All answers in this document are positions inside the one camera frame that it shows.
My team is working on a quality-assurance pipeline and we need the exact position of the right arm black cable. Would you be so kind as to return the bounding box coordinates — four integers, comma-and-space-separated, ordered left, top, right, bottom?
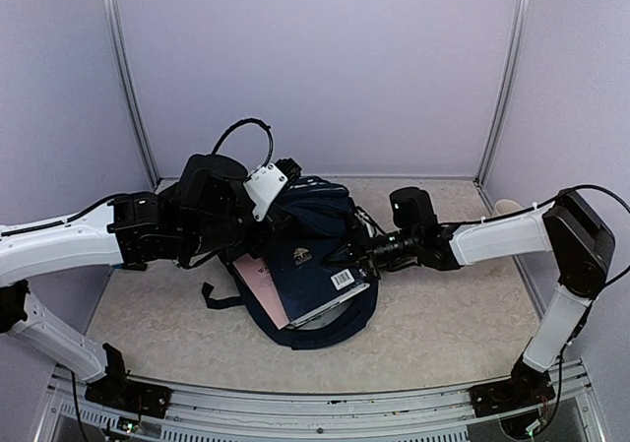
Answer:
555, 183, 630, 288

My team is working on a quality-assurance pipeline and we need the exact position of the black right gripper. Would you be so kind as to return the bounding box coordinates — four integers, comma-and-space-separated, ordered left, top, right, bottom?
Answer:
321, 223, 420, 280

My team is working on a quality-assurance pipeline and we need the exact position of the navy blue student backpack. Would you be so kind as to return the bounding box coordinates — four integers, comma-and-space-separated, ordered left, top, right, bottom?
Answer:
202, 176, 378, 350

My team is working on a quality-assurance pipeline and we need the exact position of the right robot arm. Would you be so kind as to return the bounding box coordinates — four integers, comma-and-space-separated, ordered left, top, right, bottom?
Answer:
335, 185, 625, 407

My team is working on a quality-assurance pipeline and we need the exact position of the pink booklet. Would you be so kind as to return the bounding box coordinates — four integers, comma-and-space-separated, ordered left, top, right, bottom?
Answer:
233, 254, 289, 330

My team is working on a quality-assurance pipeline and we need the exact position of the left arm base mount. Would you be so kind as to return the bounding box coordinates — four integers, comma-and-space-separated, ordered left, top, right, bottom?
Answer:
85, 344, 172, 419

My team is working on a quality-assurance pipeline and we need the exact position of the aluminium corner post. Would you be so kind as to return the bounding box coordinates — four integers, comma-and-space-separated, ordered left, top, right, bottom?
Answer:
474, 0, 531, 188
103, 0, 161, 190

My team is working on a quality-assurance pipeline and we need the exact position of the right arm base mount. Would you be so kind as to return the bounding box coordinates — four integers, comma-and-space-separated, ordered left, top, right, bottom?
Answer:
469, 357, 556, 417

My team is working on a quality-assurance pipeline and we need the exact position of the aluminium corner post left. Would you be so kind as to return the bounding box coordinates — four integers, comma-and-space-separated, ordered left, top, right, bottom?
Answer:
103, 0, 161, 190

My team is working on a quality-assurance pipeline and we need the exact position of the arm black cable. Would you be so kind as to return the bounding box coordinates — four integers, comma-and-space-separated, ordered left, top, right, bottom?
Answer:
555, 183, 630, 288
210, 119, 275, 167

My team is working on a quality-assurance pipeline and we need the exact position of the floral ceramic mug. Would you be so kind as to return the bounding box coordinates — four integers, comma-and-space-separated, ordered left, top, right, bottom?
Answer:
493, 199, 523, 216

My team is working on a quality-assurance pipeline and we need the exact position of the aluminium corner post right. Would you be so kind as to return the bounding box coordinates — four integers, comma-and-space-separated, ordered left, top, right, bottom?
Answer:
474, 0, 531, 188

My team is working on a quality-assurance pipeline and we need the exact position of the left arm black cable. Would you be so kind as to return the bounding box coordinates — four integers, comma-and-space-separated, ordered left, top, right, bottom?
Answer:
210, 119, 275, 167

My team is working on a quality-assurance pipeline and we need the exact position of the aluminium front rail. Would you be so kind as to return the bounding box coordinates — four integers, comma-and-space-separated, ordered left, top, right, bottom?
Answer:
28, 360, 608, 441

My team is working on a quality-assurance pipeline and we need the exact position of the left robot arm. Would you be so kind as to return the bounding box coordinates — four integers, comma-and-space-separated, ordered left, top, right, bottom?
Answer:
1, 154, 284, 408

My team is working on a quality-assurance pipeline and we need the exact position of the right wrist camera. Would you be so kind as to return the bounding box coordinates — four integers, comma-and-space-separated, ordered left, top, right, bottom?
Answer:
354, 207, 382, 238

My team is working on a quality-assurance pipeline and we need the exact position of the dark blue notebook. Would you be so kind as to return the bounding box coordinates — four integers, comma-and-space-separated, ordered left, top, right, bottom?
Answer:
263, 238, 370, 328

